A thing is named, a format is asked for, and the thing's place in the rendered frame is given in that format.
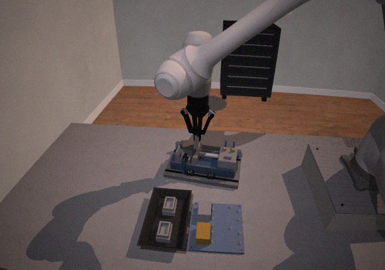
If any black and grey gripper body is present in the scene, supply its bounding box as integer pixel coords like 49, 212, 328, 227
186, 95, 209, 117

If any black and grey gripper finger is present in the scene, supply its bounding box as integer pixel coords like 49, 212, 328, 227
180, 108, 197, 149
197, 110, 215, 150

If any orange-yellow block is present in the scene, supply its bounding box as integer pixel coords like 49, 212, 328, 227
196, 222, 211, 245

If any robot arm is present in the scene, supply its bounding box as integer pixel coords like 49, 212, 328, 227
154, 0, 385, 205

